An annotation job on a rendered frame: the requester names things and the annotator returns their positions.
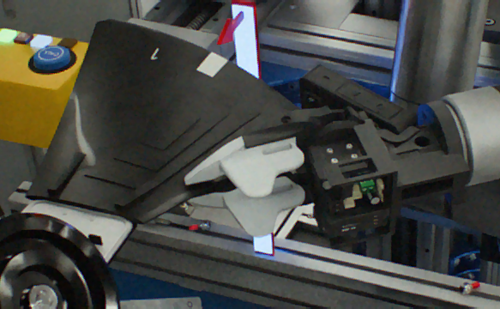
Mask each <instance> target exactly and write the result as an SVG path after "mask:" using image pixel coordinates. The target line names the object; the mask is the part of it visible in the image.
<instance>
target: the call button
mask: <svg viewBox="0 0 500 309"><path fill-rule="evenodd" d="M69 61H70V54H69V49H65V47H63V46H61V45H45V46H44V47H43V48H41V50H39V51H38V52H37V53H36V54H35V55H34V62H35V65H36V68H37V69H40V70H57V69H60V68H62V67H63V66H64V65H65V64H68V63H69Z"/></svg>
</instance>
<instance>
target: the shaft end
mask: <svg viewBox="0 0 500 309"><path fill-rule="evenodd" d="M28 302H29V305H30V306H31V308H32V309H57V295H56V293H55V291H54V290H53V289H52V288H50V287H48V286H47V285H45V284H39V285H36V286H34V287H32V288H31V290H30V291H29V294H28Z"/></svg>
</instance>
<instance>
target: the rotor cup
mask: <svg viewBox="0 0 500 309"><path fill-rule="evenodd" d="M39 284H45V285H47V286H48V287H50V288H52V289H53V290H54V291H55V293H56V295H57V309H120V304H119V297H118V292H117V286H116V283H115V280H114V277H113V274H112V272H111V270H110V268H109V265H108V263H107V262H106V260H105V258H104V256H103V255H102V253H100V252H99V250H98V249H97V248H96V246H95V244H94V243H93V242H92V241H91V240H90V239H89V238H88V237H87V236H86V235H85V234H84V233H81V232H80V231H79V230H77V228H76V227H74V226H73V225H71V224H69V223H68V222H66V221H63V220H61V219H58V218H57V217H54V216H51V215H44V214H39V213H20V214H15V215H6V216H4V217H1V218H0V309H32V308H31V306H30V305H29V302H28V294H29V291H30V290H31V288H32V287H34V286H36V285H39Z"/></svg>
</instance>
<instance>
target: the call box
mask: <svg viewBox="0 0 500 309"><path fill-rule="evenodd" d="M1 30H3V28H0V31H1ZM37 36H38V35H36V34H33V39H35V38H36V37H37ZM33 39H32V40H33ZM32 40H31V41H32ZM31 41H30V42H31ZM30 42H29V43H28V44H27V45H23V44H16V43H14V42H13V39H12V40H11V41H10V42H6V41H0V140H4V141H8V142H17V143H21V144H26V145H30V146H34V147H39V148H49V147H50V145H51V141H52V139H53V136H54V134H55V132H56V129H57V127H58V124H59V122H60V118H61V117H62V114H63V110H64V108H65V106H67V104H68V100H69V97H70V95H71V92H72V90H73V87H74V85H75V80H76V77H77V76H78V73H79V70H80V68H81V63H82V60H83V58H85V57H84V56H86V53H87V49H88V45H89V43H86V42H80V41H77V42H78V43H77V44H76V45H75V46H74V47H73V49H72V50H69V54H70V61H69V63H68V64H65V65H64V66H63V67H62V68H60V69H57V70H40V69H37V68H36V65H35V62H34V55H35V54H36V53H37V52H38V51H39V50H41V48H43V47H37V46H31V43H30Z"/></svg>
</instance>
